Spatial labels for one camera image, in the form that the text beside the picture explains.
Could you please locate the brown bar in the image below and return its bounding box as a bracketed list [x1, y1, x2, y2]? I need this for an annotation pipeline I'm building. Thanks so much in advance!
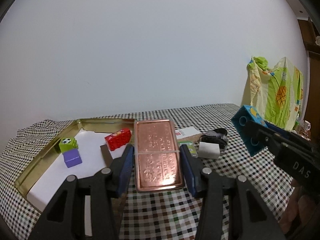
[100, 144, 114, 167]

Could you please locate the copper metal tin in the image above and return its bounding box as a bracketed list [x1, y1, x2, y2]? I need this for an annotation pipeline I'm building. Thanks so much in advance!
[133, 119, 186, 193]

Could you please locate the white block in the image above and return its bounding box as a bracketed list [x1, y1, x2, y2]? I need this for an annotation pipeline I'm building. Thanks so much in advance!
[199, 141, 221, 159]

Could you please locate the purple cube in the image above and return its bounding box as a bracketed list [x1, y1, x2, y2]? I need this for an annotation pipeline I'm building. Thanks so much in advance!
[63, 149, 83, 168]

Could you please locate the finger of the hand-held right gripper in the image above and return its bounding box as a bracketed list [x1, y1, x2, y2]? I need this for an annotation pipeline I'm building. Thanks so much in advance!
[266, 122, 310, 143]
[244, 120, 283, 155]

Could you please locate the gold metal tray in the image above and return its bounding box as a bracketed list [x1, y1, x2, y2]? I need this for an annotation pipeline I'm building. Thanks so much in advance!
[14, 118, 135, 213]

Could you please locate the checked tablecloth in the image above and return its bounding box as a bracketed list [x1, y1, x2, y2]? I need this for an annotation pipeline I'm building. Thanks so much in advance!
[0, 103, 308, 240]

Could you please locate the white box with red label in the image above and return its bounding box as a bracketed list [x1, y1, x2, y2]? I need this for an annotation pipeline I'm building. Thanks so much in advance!
[175, 127, 202, 143]

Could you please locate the green card case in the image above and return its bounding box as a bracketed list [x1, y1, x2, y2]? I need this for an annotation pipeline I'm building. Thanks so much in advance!
[179, 141, 198, 158]

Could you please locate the brown wooden cabinet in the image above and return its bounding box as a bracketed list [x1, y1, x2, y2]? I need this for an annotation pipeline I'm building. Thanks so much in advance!
[297, 17, 320, 140]

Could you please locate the blue toy brick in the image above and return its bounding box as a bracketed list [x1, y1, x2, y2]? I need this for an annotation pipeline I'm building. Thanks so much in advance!
[231, 105, 269, 157]

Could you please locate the pineapple print cloth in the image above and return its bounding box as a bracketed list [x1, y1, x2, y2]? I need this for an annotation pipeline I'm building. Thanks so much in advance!
[242, 56, 304, 132]

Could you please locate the green soccer toy brick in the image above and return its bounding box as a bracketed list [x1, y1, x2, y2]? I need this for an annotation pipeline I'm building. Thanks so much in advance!
[59, 137, 80, 153]

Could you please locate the red toy brick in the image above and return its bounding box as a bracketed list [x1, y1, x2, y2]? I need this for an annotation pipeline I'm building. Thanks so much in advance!
[104, 128, 132, 152]

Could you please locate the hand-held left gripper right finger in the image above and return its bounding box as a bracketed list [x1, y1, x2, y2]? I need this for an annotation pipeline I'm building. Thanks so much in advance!
[180, 144, 288, 240]

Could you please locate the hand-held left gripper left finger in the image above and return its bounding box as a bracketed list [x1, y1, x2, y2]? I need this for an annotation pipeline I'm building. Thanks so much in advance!
[29, 144, 135, 240]

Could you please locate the black and grey object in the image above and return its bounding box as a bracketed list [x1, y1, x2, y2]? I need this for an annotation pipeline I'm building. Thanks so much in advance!
[201, 128, 228, 153]

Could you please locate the person's right hand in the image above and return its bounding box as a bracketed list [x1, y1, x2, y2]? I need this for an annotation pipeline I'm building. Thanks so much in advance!
[279, 179, 315, 235]

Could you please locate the white paper sheet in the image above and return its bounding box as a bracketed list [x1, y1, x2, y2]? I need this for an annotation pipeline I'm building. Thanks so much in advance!
[27, 130, 130, 238]

